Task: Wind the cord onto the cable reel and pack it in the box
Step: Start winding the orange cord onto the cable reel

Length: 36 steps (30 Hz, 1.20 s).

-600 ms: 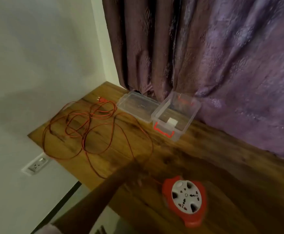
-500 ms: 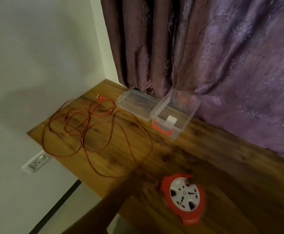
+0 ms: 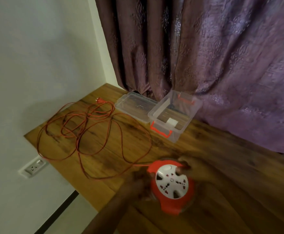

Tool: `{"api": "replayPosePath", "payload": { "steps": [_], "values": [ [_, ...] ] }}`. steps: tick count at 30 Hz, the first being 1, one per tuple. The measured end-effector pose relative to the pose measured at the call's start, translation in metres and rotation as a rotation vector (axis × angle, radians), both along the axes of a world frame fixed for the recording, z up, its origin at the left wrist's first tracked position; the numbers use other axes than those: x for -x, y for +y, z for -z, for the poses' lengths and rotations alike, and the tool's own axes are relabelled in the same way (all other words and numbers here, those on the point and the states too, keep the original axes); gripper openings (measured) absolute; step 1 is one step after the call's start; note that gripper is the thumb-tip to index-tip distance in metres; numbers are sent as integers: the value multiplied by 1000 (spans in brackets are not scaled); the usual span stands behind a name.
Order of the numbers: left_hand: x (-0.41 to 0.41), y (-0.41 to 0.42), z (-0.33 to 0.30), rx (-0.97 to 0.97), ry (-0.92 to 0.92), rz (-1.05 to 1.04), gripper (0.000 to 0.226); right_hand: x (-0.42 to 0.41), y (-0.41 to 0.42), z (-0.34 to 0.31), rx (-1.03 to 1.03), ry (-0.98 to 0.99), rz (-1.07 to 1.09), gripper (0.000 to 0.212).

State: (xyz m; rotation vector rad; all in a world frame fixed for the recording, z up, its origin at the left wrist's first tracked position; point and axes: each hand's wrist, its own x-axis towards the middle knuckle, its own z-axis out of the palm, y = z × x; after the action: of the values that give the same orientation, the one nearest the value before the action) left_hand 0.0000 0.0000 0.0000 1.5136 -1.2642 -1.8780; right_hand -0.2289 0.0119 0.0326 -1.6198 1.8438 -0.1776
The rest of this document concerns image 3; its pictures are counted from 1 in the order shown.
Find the person's right hand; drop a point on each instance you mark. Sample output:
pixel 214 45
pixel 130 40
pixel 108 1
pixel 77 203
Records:
pixel 200 175

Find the person's left hand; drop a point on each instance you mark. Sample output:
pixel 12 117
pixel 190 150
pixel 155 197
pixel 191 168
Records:
pixel 138 183

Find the orange extension cord reel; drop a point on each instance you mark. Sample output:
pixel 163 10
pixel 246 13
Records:
pixel 171 185

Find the clear plastic storage box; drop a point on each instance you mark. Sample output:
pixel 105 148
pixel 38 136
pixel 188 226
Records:
pixel 161 119

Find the person's left forearm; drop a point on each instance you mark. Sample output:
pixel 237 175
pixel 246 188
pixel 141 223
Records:
pixel 108 214

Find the clear plastic box lid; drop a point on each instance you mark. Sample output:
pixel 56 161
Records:
pixel 134 105

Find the small white item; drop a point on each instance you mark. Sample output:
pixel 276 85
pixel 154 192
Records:
pixel 172 122

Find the purple patterned curtain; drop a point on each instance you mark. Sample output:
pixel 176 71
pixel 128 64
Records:
pixel 229 58

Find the white wall socket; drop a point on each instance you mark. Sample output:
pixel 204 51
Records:
pixel 34 166

